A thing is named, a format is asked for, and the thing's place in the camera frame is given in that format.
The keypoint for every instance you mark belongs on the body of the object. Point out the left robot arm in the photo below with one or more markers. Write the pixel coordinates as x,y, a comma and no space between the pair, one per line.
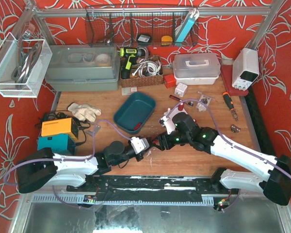
45,168

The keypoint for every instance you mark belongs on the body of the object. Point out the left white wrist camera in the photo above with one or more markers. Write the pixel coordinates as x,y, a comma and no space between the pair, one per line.
139,144

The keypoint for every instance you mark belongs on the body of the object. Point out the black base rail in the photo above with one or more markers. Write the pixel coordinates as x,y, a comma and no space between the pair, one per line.
151,188

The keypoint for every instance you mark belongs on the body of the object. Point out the clear acrylic hanging box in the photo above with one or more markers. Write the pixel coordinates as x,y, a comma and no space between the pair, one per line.
23,65

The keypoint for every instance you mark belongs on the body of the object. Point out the orange black screwdriver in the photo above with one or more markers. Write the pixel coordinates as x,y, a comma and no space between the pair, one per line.
230,105

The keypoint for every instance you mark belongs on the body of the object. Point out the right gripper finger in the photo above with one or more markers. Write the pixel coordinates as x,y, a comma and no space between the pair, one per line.
154,138
159,147

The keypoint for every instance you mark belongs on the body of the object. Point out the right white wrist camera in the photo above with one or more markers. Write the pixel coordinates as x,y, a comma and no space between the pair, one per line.
168,124

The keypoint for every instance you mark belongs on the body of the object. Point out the teal plastic tray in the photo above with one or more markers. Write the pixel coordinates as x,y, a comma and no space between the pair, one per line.
137,108

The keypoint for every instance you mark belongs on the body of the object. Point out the metal bracket piece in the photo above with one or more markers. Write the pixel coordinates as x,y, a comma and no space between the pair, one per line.
95,131

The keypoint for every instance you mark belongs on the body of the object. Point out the red small box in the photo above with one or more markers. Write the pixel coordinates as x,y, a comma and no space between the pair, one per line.
169,81

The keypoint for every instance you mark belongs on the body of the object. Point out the white work glove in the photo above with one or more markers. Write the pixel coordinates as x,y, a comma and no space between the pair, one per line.
84,112

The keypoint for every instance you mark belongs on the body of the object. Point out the white power plug adapter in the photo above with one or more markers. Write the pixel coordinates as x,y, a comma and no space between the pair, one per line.
180,89

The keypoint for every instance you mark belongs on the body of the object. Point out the black cable duct strip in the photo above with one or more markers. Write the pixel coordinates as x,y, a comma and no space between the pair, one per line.
262,136

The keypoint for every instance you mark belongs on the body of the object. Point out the red handled ratchet wrench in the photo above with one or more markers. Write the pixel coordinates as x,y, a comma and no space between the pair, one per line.
189,103

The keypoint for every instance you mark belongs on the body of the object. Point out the small red spring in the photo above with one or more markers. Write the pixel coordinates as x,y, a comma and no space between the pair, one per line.
181,107

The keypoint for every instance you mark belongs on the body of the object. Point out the white peg base plate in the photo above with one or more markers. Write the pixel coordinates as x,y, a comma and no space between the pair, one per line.
181,119

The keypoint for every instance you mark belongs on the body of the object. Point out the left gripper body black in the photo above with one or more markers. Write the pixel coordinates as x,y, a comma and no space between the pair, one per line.
139,156

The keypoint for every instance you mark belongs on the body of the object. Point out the grey plastic storage box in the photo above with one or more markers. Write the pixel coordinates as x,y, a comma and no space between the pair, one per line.
83,68

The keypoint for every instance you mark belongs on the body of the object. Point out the woven brown basket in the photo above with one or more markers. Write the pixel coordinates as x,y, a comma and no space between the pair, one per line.
146,72

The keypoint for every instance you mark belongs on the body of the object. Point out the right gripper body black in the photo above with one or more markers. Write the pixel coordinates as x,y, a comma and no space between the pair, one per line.
163,141

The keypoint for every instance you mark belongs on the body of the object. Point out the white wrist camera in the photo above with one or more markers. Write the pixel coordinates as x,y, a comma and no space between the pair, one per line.
168,124
139,144

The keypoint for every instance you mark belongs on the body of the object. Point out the clear small label bag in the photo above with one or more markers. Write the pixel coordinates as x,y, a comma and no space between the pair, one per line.
126,91

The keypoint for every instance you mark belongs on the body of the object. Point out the yellow tape measure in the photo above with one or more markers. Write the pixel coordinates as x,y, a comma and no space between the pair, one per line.
166,40

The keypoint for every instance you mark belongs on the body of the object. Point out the green yellow cordless drill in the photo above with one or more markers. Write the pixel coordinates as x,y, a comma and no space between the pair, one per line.
131,55

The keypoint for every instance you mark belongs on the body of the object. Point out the red spool spring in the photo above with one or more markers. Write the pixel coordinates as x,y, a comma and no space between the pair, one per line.
137,126

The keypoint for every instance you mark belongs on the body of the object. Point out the orange power box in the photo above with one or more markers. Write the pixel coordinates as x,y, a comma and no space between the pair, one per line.
54,127

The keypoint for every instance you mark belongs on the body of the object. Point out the white plastic case with handle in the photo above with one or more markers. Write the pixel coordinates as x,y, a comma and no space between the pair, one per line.
196,68

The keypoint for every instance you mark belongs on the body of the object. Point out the small metal parts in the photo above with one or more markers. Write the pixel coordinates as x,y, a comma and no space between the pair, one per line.
235,129

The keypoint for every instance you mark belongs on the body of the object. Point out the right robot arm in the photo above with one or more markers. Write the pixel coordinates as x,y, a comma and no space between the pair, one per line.
267,174

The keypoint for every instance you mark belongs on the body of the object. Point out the teal power box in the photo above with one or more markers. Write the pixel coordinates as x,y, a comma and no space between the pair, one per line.
61,143

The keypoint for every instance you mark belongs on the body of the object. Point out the plastic bag with parts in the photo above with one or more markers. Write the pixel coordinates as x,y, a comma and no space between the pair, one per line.
203,102

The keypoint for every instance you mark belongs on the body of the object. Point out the white power supply unit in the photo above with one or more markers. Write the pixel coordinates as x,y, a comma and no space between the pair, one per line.
245,69

